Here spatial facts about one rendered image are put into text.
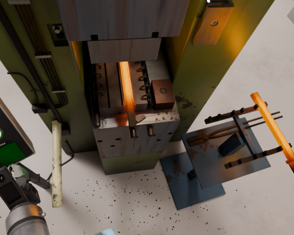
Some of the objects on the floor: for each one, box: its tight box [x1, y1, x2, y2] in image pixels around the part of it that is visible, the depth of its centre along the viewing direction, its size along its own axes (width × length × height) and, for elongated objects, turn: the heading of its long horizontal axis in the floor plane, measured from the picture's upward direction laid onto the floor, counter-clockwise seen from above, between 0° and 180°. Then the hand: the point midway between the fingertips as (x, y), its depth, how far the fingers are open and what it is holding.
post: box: [12, 162, 50, 189], centre depth 126 cm, size 4×4×108 cm
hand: (10, 165), depth 77 cm, fingers closed
